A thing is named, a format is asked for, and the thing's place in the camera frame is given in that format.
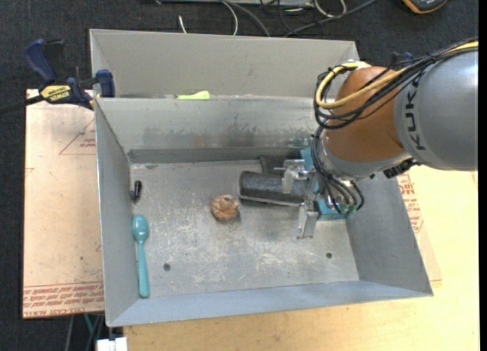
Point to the orange-brown toy pastry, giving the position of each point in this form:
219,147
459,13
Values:
224,208

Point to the blue box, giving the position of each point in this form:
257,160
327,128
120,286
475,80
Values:
329,212

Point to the brown cardboard board red print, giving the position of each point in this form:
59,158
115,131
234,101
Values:
61,208

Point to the dark grey foam block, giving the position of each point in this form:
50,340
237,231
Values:
262,186

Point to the small black clip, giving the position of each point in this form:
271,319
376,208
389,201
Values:
137,188

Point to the grey metal bin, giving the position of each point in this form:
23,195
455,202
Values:
228,250

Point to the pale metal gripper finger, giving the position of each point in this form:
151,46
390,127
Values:
300,229
310,225

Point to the yellow-green flat thing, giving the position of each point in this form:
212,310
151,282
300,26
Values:
194,95

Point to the teal plastic spoon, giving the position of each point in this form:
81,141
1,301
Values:
141,243

